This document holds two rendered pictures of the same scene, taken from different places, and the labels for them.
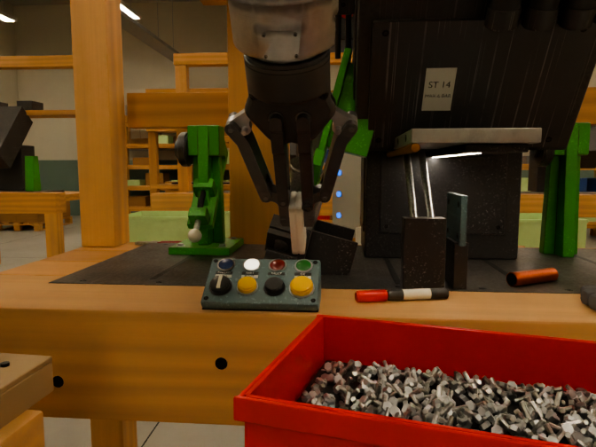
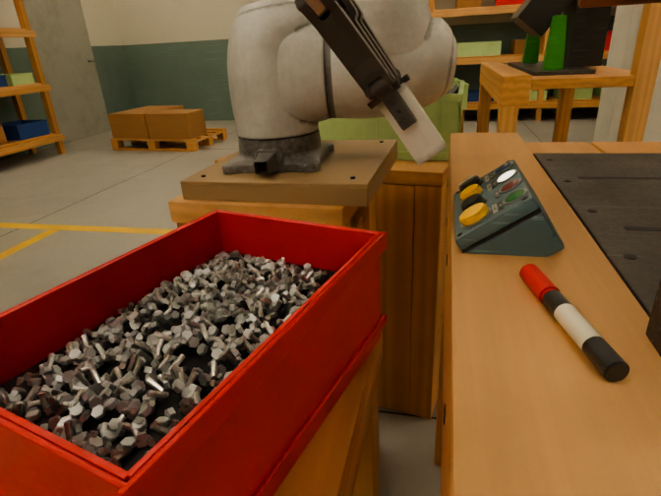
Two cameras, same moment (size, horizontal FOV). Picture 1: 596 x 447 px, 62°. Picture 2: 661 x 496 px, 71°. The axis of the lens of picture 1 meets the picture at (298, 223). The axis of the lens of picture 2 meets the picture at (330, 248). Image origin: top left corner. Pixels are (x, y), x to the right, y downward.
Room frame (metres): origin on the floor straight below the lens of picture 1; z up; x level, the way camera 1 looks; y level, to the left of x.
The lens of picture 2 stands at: (0.55, -0.44, 1.09)
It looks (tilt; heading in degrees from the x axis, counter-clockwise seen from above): 24 degrees down; 100
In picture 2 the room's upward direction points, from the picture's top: 3 degrees counter-clockwise
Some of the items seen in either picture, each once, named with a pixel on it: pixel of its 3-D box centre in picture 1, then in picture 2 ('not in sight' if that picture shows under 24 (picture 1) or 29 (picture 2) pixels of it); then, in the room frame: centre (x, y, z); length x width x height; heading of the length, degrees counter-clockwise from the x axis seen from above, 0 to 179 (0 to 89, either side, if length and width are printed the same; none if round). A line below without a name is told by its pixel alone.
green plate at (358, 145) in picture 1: (349, 115); not in sight; (0.88, -0.09, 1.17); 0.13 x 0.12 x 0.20; 85
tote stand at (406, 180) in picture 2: not in sight; (354, 258); (0.38, 1.02, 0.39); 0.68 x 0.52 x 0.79; 165
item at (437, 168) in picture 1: (434, 172); not in sight; (1.06, -0.29, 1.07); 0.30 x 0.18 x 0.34; 85
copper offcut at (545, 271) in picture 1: (532, 277); not in sight; (0.76, -0.37, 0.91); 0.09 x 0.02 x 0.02; 115
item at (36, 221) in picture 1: (35, 215); not in sight; (9.05, 4.80, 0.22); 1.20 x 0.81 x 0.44; 179
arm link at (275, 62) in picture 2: not in sight; (277, 69); (0.32, 0.42, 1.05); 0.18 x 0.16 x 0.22; 4
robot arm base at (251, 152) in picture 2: not in sight; (277, 149); (0.32, 0.40, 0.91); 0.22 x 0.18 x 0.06; 89
